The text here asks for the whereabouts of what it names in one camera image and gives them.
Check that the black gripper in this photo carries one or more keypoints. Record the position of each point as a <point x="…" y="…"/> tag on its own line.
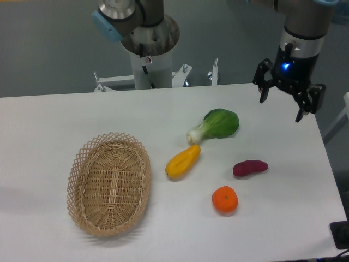
<point x="291" y="75"/>

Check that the yellow mango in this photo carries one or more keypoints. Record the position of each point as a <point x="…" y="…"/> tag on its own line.
<point x="181" y="163"/>

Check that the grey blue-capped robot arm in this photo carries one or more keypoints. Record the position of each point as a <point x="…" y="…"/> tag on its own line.
<point x="147" y="32"/>

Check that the green bok choy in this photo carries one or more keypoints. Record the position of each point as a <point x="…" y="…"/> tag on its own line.
<point x="217" y="124"/>

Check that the purple sweet potato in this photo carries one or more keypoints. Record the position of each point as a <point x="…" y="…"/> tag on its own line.
<point x="249" y="167"/>

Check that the orange tangerine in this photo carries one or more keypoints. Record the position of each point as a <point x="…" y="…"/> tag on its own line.
<point x="225" y="199"/>

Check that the black device at table edge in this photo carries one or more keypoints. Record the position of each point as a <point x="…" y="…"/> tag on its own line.
<point x="339" y="232"/>

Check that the woven wicker basket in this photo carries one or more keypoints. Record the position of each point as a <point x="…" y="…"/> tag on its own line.
<point x="109" y="184"/>

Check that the white post at right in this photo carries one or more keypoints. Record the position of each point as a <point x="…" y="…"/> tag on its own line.
<point x="340" y="120"/>

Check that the white metal frame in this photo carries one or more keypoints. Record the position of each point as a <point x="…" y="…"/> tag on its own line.
<point x="179" y="79"/>

